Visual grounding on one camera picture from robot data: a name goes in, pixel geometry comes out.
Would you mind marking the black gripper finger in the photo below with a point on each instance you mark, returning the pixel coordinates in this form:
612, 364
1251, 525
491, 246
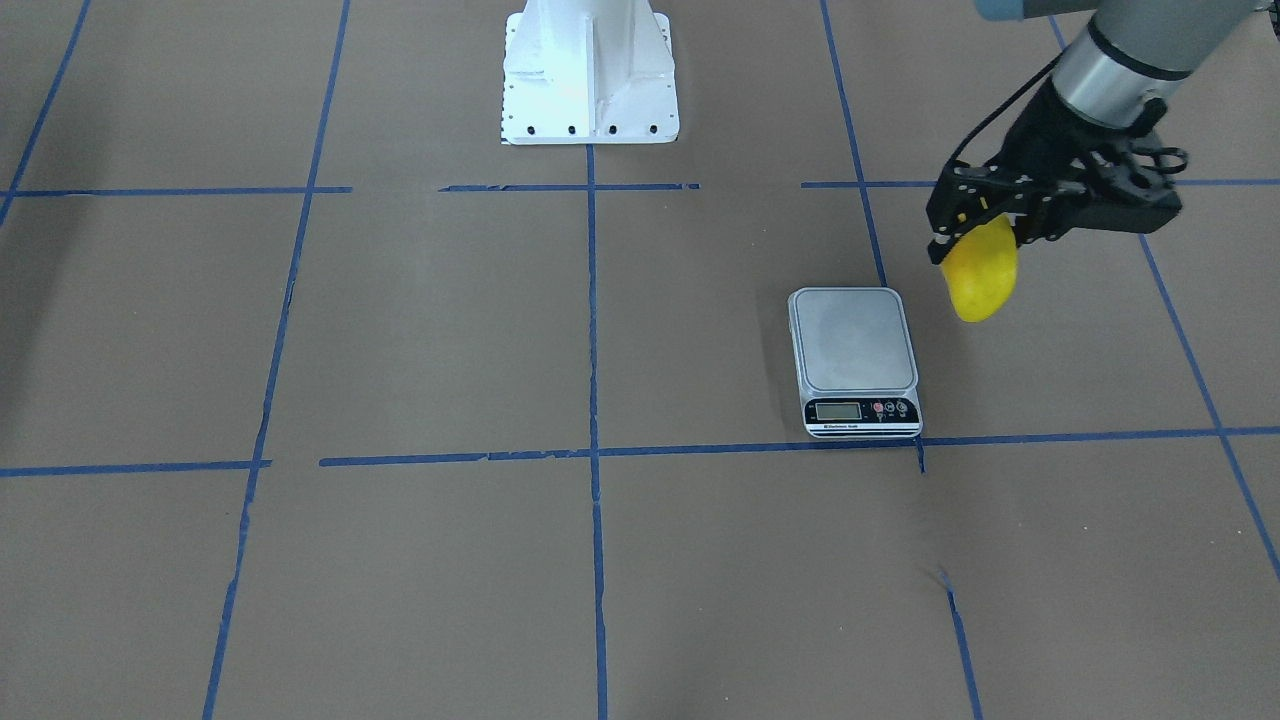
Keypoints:
1028, 229
941, 245

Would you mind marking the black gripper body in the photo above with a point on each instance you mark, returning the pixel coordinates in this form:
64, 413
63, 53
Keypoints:
1042, 133

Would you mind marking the yellow mango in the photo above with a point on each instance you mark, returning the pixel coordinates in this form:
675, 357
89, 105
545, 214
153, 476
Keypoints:
981, 270

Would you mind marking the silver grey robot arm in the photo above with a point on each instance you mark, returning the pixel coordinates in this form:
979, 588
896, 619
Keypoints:
1123, 68

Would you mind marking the silver digital kitchen scale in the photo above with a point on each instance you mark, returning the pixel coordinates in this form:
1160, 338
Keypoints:
855, 363

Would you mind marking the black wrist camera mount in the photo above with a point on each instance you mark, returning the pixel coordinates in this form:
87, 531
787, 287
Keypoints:
1129, 185

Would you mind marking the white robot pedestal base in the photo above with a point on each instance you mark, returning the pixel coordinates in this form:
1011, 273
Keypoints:
580, 72

